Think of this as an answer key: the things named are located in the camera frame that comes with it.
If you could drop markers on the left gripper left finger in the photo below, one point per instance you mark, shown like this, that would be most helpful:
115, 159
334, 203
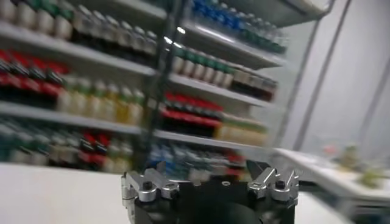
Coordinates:
146, 185

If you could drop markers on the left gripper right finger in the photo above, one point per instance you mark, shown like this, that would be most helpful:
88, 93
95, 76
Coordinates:
268, 182

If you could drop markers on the white side table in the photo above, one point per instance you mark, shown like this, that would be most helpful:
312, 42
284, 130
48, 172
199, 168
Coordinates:
323, 173

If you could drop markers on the open glass cooler door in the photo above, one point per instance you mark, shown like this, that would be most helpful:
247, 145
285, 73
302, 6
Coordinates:
306, 91

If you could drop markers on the small green item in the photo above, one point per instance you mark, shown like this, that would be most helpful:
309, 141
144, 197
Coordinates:
371, 179

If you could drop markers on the glass-front drink cooler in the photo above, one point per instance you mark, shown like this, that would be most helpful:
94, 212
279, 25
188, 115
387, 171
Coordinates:
91, 58
213, 88

